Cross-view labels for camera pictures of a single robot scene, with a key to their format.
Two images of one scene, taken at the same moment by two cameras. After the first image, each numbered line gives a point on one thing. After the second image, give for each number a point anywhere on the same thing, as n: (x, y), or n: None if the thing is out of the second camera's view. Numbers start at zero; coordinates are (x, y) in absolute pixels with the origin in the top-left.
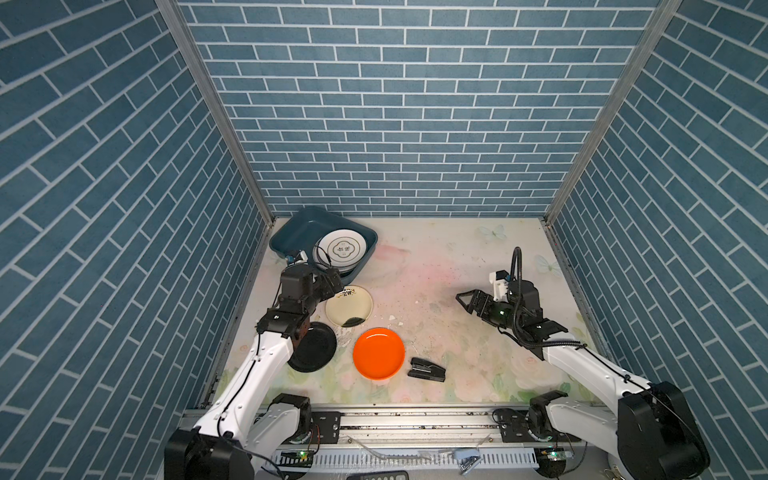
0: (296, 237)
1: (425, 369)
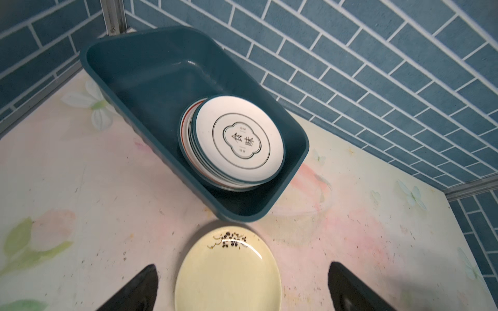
0: (148, 78)
1: None
